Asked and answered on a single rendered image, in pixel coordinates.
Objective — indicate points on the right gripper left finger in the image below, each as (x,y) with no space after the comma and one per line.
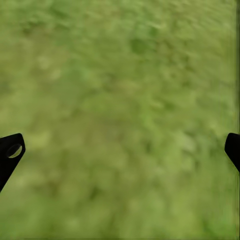
(12,148)

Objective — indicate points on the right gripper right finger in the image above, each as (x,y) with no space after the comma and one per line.
(232,148)

